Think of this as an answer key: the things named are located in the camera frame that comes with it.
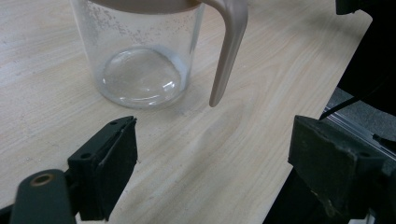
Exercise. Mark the dark cloth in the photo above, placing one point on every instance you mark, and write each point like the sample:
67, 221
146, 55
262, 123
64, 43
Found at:
373, 56

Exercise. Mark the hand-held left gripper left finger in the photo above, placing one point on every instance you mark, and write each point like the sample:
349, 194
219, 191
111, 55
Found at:
106, 168

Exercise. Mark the clear glass jar beige lid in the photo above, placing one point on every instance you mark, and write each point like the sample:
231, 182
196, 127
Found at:
140, 77

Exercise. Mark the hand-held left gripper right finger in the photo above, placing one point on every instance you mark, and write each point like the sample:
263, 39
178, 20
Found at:
333, 168

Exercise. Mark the metal floor rail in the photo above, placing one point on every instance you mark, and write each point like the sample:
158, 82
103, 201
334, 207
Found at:
358, 130

